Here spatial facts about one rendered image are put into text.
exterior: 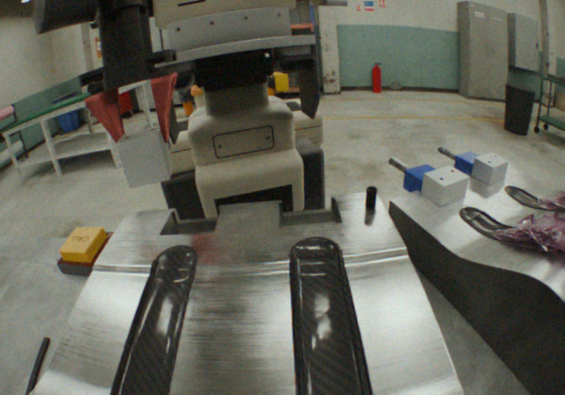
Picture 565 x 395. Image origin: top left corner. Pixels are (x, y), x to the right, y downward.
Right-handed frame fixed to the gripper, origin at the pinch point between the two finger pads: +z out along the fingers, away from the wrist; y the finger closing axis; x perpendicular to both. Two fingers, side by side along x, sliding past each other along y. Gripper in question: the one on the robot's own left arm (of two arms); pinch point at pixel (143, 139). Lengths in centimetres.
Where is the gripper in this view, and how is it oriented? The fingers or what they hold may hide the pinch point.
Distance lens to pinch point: 33.6
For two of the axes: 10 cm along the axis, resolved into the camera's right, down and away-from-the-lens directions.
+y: 9.7, -1.9, 1.8
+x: -2.5, -4.3, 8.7
